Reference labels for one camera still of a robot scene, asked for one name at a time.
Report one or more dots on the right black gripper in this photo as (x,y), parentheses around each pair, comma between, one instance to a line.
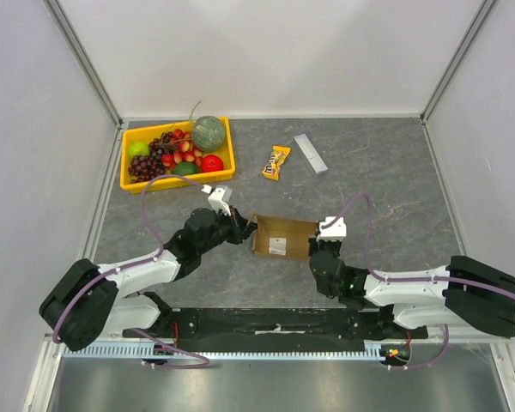
(324,245)

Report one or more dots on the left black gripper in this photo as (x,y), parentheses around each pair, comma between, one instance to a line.
(240,229)

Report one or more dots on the cardboard box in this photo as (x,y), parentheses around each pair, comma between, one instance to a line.
(280,237)

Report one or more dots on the white paper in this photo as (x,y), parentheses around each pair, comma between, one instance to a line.
(277,246)

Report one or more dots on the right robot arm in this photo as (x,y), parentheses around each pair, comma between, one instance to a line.
(465,291)

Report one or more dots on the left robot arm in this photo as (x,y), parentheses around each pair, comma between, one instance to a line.
(91,300)

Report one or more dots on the clear plastic stick box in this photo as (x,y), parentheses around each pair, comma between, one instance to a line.
(309,152)

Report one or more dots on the red tomato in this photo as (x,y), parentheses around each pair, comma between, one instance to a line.
(211,163)

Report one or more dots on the yellow candy bag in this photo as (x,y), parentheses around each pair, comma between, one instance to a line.
(273,166)

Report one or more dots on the white tape strip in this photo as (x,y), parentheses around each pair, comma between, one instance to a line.
(278,330)

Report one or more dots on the red cherry bunch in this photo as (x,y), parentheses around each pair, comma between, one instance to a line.
(172,148)

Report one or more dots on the green netted melon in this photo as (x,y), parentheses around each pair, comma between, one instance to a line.
(208,133)

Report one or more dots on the dark purple grape bunch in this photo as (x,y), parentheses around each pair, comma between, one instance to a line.
(145,168)

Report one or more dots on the green apple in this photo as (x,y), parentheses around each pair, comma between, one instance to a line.
(138,149)

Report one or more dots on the yellow plastic bin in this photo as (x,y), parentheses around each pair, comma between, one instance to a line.
(201,150)

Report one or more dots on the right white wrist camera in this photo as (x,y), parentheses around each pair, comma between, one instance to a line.
(332,229)

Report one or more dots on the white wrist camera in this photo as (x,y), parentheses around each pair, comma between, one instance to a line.
(218,198)
(332,229)

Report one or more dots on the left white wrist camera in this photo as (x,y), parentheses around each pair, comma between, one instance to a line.
(218,198)

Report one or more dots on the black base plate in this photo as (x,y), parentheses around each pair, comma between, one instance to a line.
(232,329)

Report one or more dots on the grey slotted cable duct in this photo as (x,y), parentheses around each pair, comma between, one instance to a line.
(148,350)

